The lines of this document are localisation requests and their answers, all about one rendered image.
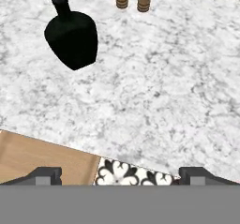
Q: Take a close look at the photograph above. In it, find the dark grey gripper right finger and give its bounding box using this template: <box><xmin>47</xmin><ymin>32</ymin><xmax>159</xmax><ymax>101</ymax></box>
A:
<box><xmin>178</xmin><ymin>167</ymin><xmax>240</xmax><ymax>187</ymax></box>

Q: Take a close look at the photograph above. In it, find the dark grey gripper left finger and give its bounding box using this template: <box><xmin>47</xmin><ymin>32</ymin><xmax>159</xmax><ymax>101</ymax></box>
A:
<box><xmin>0</xmin><ymin>167</ymin><xmax>63</xmax><ymax>187</ymax></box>

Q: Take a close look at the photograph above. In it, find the light wooden cupboard front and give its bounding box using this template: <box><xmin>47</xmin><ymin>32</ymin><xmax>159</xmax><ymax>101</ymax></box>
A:
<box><xmin>0</xmin><ymin>129</ymin><xmax>102</xmax><ymax>187</ymax></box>

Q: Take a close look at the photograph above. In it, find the black glass bottle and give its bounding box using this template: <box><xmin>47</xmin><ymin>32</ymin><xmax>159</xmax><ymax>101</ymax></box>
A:
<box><xmin>43</xmin><ymin>0</ymin><xmax>99</xmax><ymax>71</ymax></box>

